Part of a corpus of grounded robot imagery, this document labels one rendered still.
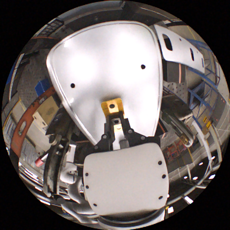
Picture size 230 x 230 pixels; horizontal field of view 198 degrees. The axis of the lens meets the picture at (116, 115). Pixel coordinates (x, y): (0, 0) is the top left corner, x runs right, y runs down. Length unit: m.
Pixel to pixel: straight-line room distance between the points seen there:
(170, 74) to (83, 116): 0.24
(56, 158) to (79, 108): 0.13
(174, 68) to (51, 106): 0.29
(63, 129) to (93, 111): 0.09
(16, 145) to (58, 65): 0.16
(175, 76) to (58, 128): 0.32
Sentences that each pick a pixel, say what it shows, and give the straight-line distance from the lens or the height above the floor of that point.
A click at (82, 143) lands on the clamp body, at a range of 0.37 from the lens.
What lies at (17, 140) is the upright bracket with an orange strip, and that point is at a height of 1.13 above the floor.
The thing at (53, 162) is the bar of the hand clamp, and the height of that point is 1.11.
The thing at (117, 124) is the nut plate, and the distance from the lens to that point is 0.17.
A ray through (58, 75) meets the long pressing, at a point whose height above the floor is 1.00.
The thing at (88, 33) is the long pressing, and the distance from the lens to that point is 0.15.
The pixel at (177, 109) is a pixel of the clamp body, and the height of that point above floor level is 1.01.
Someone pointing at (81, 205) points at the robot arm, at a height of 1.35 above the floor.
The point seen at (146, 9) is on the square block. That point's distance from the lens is 0.19.
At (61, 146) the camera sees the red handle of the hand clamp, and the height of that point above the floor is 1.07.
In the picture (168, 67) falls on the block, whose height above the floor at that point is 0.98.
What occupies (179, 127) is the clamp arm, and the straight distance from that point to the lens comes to 0.22.
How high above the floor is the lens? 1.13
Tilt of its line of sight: 50 degrees down
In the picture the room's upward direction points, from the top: 171 degrees clockwise
